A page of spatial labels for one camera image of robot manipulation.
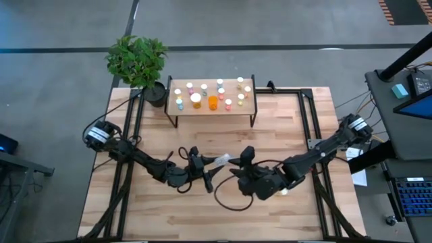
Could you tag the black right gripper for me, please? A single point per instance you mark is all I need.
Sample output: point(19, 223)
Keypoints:
point(263, 184)

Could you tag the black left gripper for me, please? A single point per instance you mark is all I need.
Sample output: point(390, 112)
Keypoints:
point(197, 167)

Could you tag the clear medicine bottle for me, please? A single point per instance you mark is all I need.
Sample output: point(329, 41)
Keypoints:
point(221, 159)

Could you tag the orange capless medicine bottle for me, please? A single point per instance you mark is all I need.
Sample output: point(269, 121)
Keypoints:
point(213, 102)

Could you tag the tall pink medicine bottle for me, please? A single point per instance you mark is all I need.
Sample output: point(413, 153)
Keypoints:
point(228, 102)

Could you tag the amber medicine bottle white cap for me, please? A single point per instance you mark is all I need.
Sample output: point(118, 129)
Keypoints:
point(195, 98)

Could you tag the pale green medicine bottle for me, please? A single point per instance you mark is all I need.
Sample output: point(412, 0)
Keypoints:
point(204, 87)

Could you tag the yellow-green medicine bottle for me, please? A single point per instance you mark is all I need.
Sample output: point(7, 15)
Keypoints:
point(240, 80)

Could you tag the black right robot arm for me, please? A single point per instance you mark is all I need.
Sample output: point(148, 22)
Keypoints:
point(324, 150)

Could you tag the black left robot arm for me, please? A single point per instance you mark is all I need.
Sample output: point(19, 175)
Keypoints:
point(145, 162)

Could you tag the wooden shelf with black legs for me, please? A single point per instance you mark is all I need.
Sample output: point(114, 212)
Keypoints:
point(204, 112)

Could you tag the white paper sheet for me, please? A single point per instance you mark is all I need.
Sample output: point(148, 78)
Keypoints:
point(359, 175)

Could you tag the green potted plant black pot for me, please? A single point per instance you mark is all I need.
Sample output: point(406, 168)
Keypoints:
point(136, 60)

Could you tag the black stand leg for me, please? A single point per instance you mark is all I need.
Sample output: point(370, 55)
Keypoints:
point(371, 157)

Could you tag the grey side table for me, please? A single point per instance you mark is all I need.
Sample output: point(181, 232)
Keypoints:
point(388, 128)

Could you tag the caster wheel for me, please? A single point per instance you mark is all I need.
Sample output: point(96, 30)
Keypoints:
point(391, 220)

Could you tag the backlit keyboard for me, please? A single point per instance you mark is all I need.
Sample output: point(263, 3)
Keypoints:
point(414, 197)

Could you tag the teal box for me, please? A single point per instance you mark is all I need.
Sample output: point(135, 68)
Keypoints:
point(400, 91)

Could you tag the blue lit screen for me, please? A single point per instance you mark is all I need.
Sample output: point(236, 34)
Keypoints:
point(416, 108)

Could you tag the dark desk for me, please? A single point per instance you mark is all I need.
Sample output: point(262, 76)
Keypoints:
point(20, 165)

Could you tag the black electronic device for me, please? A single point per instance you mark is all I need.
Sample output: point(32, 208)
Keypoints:
point(418, 84)

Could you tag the black pole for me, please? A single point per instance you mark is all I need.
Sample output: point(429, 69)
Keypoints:
point(405, 58)

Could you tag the black device with blue light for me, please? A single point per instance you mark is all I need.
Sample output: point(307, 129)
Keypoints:
point(6, 143)

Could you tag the black mat with orange stripes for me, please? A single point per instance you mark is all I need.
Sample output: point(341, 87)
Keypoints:
point(405, 11)

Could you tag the black metal rig frame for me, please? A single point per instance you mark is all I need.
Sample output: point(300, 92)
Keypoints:
point(287, 90)

